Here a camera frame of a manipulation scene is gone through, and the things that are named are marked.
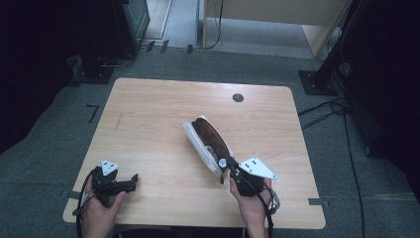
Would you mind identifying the person's right hand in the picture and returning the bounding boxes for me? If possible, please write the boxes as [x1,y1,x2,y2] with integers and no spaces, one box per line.
[229,178,281,229]

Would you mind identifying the person's left hand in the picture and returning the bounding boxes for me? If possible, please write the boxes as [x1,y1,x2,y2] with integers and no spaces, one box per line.
[79,177,129,238]

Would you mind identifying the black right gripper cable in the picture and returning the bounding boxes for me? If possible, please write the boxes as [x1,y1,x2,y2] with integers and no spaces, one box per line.
[231,167,275,238]

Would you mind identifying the silver clip on cable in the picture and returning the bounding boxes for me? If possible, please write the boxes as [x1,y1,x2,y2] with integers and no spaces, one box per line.
[269,189,282,215]

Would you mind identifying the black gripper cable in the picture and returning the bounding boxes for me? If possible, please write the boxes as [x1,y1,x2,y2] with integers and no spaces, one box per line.
[231,167,275,238]
[72,167,100,238]

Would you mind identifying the black hanging cable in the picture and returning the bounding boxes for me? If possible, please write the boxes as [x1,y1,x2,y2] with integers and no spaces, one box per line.
[207,0,225,51]

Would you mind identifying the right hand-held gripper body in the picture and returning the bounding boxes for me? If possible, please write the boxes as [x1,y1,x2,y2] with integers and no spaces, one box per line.
[229,156,278,198]

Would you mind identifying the black cabinet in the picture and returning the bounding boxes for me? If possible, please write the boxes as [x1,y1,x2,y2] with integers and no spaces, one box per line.
[110,0,152,58]

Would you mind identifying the black floor cables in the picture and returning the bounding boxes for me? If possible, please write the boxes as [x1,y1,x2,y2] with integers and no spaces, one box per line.
[297,96,367,238]

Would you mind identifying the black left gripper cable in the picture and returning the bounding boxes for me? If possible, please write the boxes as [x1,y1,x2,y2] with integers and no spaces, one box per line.
[72,167,100,238]

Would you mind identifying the light wooden furniture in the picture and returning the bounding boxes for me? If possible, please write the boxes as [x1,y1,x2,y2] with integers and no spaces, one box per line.
[201,0,352,58]

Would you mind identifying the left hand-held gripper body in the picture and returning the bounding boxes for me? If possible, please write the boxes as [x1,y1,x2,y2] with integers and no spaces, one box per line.
[91,159,133,208]

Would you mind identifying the black stand with base plate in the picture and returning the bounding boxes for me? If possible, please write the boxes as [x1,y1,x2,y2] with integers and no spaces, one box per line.
[298,0,368,97]
[65,54,116,85]

